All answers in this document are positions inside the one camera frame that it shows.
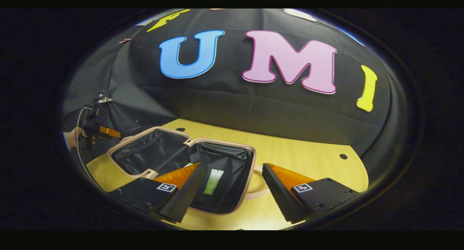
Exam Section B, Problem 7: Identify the white cable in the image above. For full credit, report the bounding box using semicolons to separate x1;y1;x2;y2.
75;106;96;178

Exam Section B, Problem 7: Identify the pink suitcase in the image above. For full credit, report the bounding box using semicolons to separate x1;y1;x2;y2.
107;126;270;215

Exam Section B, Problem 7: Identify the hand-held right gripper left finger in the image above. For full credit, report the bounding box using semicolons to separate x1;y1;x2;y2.
109;162;208;224

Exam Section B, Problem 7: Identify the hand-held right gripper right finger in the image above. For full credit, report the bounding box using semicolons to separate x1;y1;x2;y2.
262;163;360;224

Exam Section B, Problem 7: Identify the black backdrop cloth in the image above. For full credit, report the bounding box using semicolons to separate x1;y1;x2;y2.
62;8;392;160

